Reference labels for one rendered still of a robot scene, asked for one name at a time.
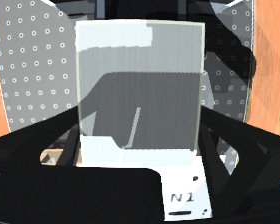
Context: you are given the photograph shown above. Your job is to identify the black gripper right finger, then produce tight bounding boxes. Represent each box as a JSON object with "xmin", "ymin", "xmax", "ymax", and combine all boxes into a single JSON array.
[{"xmin": 198, "ymin": 105, "xmax": 280, "ymax": 217}]

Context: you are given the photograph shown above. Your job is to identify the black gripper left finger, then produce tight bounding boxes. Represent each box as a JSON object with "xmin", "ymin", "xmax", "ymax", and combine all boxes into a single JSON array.
[{"xmin": 0, "ymin": 105, "xmax": 81, "ymax": 166}]

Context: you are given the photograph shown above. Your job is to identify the grey perforated base plate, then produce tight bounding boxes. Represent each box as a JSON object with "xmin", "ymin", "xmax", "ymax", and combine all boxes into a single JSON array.
[{"xmin": 0, "ymin": 0, "xmax": 254, "ymax": 176}]

